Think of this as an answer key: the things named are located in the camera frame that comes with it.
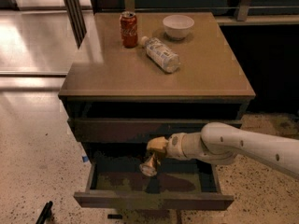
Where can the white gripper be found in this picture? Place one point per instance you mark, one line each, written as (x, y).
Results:
(174, 146)

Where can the orange soda can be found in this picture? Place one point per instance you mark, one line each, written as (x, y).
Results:
(150, 166)

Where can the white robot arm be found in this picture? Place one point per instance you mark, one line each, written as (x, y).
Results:
(219, 143)

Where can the open middle drawer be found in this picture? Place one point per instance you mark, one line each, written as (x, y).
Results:
(183, 185)

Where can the brown wooden drawer cabinet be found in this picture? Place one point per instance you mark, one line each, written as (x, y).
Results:
(109, 81)

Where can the red cola can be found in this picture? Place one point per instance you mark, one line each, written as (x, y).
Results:
(128, 26)

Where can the blue tape piece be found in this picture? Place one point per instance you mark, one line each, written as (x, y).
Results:
(85, 158)

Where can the small black floor marker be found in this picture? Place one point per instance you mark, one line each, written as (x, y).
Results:
(114, 216)

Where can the clear plastic water bottle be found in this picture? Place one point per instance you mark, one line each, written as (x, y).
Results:
(159, 52)

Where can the white ceramic bowl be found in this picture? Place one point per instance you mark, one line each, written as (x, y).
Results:
(177, 27)

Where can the black object on floor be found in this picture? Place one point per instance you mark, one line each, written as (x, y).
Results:
(45, 214)

